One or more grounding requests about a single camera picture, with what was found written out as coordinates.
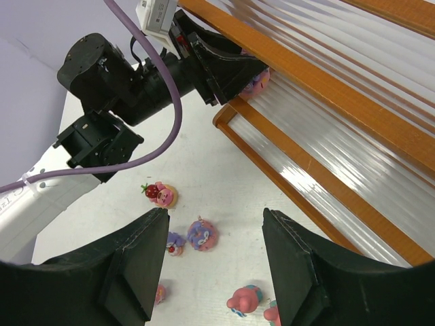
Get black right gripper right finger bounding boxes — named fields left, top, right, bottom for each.
left=262, top=209, right=434, bottom=325

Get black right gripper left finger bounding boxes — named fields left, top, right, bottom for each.
left=1, top=208, right=169, bottom=325

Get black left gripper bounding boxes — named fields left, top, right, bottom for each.
left=169, top=10, right=267, bottom=105

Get purple bunny sitting donut toy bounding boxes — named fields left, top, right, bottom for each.
left=239, top=67, right=271, bottom=101

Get small purple bunny cupcake toy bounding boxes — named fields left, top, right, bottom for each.
left=166, top=232, right=186, bottom=257

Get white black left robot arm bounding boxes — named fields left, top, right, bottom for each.
left=1, top=10, right=268, bottom=264

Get orange wooden tiered shelf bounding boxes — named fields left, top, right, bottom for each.
left=181, top=1, right=434, bottom=267

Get pink pig bow toy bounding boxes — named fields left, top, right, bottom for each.
left=154, top=284, right=167, bottom=305

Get pink pig clear cup toy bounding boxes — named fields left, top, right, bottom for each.
left=263, top=300, right=281, bottom=326

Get strawberry bear donut toy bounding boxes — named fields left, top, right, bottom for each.
left=141, top=181, right=178, bottom=209

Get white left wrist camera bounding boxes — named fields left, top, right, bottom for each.
left=136, top=0, right=178, bottom=55

